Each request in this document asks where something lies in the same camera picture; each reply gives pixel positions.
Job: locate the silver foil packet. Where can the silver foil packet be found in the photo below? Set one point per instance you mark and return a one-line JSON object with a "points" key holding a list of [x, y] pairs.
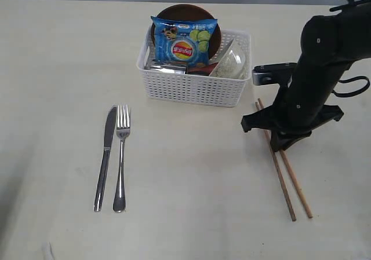
{"points": [[168, 67]]}

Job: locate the blue potato chips bag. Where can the blue potato chips bag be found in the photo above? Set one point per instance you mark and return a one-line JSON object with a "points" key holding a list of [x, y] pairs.
{"points": [[183, 41]]}

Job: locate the brown wooden spoon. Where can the brown wooden spoon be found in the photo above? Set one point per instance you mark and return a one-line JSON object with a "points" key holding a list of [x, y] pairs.
{"points": [[204, 71]]}

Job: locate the white plastic lattice basket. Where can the white plastic lattice basket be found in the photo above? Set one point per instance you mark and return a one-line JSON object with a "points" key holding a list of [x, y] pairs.
{"points": [[196, 89]]}

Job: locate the brown wooden chopstick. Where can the brown wooden chopstick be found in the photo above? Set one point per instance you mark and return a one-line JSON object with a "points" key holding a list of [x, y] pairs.
{"points": [[280, 177], [296, 184]]}

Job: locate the dark brown round plate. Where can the dark brown round plate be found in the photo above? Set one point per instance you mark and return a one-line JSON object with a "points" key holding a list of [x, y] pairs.
{"points": [[188, 12]]}

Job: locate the silver metal table knife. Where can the silver metal table knife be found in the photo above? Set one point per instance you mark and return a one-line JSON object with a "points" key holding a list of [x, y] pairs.
{"points": [[109, 130]]}

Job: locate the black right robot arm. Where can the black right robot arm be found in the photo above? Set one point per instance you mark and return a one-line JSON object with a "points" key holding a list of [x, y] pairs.
{"points": [[329, 47]]}

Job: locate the white speckled ceramic bowl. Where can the white speckled ceramic bowl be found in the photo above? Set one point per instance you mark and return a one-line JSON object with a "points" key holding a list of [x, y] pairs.
{"points": [[230, 62]]}

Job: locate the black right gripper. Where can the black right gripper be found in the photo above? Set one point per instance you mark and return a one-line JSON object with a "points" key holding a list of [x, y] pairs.
{"points": [[299, 108]]}

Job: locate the silver metal fork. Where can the silver metal fork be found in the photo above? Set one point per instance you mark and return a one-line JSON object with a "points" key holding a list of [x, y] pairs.
{"points": [[122, 131]]}

